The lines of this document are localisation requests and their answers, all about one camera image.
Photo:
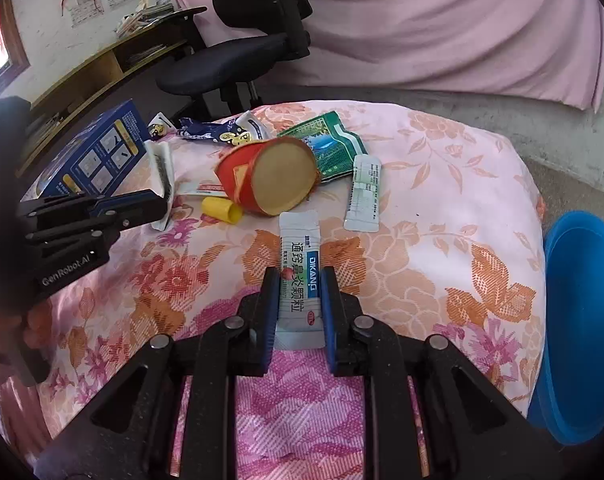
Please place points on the pile of books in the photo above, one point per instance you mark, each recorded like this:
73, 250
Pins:
144, 17

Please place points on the small yellow white wrapper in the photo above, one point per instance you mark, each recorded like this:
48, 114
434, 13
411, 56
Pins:
158, 127

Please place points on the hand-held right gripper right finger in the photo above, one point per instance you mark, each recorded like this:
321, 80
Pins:
334, 320

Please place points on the flat white red tube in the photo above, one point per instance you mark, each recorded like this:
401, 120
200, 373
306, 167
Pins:
202, 189

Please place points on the red paper cup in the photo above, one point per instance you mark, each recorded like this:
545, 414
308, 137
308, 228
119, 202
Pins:
242, 172

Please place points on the blue plastic bucket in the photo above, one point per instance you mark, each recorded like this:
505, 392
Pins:
582, 320

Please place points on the yellow plastic cap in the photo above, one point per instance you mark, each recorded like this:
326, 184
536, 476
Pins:
221, 209

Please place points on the narrow white sachet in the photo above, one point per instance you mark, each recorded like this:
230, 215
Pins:
364, 190

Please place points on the wooden shelf unit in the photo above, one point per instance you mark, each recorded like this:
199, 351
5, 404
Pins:
92, 67

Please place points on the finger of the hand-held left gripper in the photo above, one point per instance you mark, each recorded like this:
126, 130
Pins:
72, 242
132, 209

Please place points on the person's left hand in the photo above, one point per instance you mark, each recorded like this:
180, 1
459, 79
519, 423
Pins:
36, 327

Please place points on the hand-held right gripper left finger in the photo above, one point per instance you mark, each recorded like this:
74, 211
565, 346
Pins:
262, 320

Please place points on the blue white snack wrapper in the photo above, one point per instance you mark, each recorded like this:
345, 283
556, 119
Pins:
232, 132

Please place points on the white printed medicine sachet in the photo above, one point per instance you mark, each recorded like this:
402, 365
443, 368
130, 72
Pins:
302, 260

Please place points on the white crumpled wrapper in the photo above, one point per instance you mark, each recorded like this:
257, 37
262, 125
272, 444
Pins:
161, 170

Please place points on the green foil packet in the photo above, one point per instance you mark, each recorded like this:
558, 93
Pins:
338, 149

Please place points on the black office chair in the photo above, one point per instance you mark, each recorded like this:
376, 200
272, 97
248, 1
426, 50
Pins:
222, 65

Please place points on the pink hanging cloth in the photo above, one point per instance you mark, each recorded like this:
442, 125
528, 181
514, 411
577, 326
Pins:
432, 25

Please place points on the blue cardboard box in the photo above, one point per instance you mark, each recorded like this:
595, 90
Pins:
102, 145

